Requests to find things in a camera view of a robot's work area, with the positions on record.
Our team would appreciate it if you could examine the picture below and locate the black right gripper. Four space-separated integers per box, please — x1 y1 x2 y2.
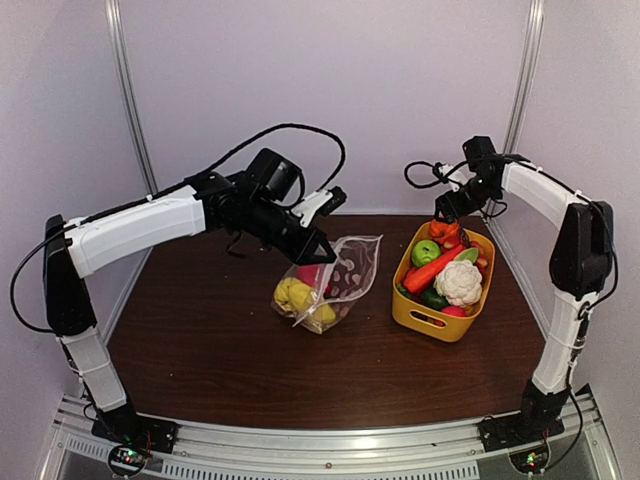
437 175 500 224

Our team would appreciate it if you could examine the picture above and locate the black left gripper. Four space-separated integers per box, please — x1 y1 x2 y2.
244 195 337 266

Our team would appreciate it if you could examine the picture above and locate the red toy bell pepper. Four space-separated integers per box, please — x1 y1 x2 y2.
296 264 326 293

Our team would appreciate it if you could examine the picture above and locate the orange toy pumpkin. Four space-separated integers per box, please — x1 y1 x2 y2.
429 219 460 245

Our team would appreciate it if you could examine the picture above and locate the clear zip top bag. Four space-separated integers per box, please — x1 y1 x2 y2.
271 235 383 330

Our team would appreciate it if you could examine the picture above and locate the yellow toy bell pepper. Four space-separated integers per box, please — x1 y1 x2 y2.
273 277 315 314

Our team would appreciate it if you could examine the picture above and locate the green toy apple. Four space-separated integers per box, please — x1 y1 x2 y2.
411 240 441 268

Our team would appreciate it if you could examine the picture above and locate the yellow toy apple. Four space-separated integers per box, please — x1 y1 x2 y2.
303 304 337 334

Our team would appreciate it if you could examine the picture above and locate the white toy cauliflower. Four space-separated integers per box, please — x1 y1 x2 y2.
435 260 483 308

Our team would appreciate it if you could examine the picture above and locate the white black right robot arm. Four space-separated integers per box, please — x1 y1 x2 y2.
432 154 616 442

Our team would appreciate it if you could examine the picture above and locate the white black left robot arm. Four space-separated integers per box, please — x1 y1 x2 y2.
44 148 346 444

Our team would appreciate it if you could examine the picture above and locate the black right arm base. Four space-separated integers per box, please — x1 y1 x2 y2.
477 380 570 452

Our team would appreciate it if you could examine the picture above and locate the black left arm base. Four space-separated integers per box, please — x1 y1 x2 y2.
91 411 178 454

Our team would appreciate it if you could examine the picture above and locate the orange toy carrot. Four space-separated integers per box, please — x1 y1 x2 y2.
403 244 464 294

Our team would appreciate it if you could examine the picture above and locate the green toy avocado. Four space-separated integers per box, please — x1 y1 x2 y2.
420 288 449 311

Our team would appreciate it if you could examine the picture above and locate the red toy apple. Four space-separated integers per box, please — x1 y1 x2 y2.
441 305 467 318

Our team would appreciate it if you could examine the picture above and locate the yellow plastic basket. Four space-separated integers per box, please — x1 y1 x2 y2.
392 223 496 343

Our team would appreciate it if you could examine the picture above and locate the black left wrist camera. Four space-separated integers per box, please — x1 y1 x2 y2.
291 186 347 227

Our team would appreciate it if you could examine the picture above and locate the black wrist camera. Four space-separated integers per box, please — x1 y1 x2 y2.
291 186 347 227
433 162 469 191

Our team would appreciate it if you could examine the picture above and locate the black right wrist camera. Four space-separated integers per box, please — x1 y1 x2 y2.
433 162 469 191

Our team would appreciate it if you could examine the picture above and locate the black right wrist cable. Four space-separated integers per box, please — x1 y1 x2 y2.
403 159 451 190

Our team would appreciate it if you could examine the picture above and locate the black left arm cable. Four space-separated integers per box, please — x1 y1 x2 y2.
149 122 347 201

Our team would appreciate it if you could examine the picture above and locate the right aluminium frame post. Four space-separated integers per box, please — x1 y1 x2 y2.
484 0 545 221

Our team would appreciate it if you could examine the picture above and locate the aluminium frame post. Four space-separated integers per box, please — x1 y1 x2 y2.
104 0 159 194
484 0 545 221

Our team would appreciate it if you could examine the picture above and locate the aluminium front rail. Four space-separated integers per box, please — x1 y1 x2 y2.
39 394 621 480

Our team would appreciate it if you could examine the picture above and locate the left aluminium frame post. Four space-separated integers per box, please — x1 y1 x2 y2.
104 0 159 194

